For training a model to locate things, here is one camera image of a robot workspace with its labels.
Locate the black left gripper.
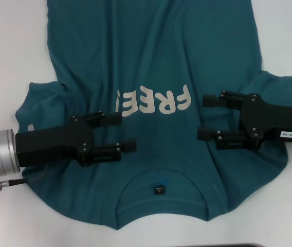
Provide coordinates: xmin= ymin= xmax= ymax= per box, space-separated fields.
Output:
xmin=14 ymin=110 xmax=137 ymax=168

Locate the black flat panel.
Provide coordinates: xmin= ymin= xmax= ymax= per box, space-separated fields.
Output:
xmin=216 ymin=243 xmax=265 ymax=247

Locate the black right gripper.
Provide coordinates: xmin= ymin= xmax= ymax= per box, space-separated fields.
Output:
xmin=197 ymin=89 xmax=292 ymax=153

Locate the left arm cable with plug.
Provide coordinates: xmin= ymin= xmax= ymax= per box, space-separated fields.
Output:
xmin=0 ymin=164 xmax=49 ymax=192

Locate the teal t-shirt with FREE print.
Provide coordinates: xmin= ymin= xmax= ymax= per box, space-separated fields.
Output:
xmin=15 ymin=0 xmax=292 ymax=224

